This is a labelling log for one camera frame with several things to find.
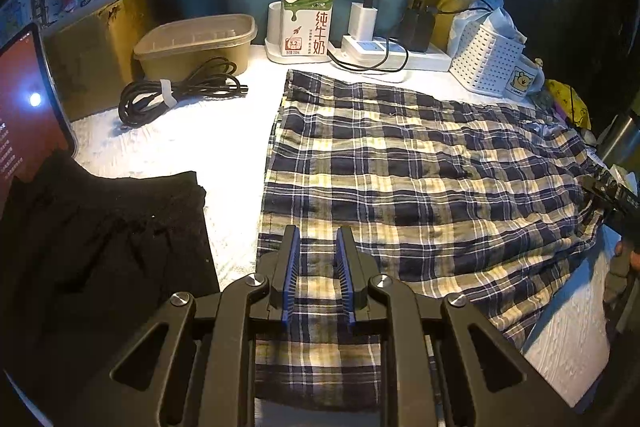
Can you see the white green milk carton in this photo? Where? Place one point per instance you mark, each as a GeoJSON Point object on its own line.
{"type": "Point", "coordinates": [307, 22]}

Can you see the white charger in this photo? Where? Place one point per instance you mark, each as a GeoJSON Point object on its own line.
{"type": "Point", "coordinates": [361, 22]}

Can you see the white bear mug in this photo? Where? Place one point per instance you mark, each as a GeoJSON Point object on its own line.
{"type": "Point", "coordinates": [520, 79]}

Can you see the white power strip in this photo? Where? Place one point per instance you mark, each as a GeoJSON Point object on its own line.
{"type": "Point", "coordinates": [430, 59]}

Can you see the yellow printed bag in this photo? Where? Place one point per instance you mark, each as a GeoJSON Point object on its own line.
{"type": "Point", "coordinates": [575, 107]}

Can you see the steel tumbler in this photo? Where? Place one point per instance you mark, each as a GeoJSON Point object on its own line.
{"type": "Point", "coordinates": [620, 137]}

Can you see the white table mat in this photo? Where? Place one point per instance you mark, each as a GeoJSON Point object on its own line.
{"type": "Point", "coordinates": [200, 142]}

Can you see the black charger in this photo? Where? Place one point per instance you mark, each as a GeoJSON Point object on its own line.
{"type": "Point", "coordinates": [417, 32]}

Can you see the plaid pants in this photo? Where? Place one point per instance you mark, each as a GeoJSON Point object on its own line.
{"type": "Point", "coordinates": [400, 167]}

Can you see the black cloth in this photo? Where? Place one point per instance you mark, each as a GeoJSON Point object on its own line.
{"type": "Point", "coordinates": [100, 247]}

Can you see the beige takeaway container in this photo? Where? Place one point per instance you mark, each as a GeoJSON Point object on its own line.
{"type": "Point", "coordinates": [195, 42]}

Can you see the brown cardboard box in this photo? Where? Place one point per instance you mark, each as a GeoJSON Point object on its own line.
{"type": "Point", "coordinates": [90, 57]}

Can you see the white plastic bag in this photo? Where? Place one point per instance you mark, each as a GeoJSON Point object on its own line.
{"type": "Point", "coordinates": [500, 22]}

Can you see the white perforated basket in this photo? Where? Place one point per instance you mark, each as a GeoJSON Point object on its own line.
{"type": "Point", "coordinates": [485, 57]}

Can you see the tablet with red screen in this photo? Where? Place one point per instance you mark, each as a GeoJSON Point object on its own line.
{"type": "Point", "coordinates": [25, 117]}

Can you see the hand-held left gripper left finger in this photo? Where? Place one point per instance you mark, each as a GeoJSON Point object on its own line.
{"type": "Point", "coordinates": [291, 277]}

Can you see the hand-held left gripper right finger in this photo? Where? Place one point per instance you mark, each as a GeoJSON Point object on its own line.
{"type": "Point", "coordinates": [345, 277]}

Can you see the white printed box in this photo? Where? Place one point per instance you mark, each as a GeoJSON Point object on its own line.
{"type": "Point", "coordinates": [20, 7]}

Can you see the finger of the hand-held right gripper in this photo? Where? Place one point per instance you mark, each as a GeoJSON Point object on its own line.
{"type": "Point", "coordinates": [605, 189]}

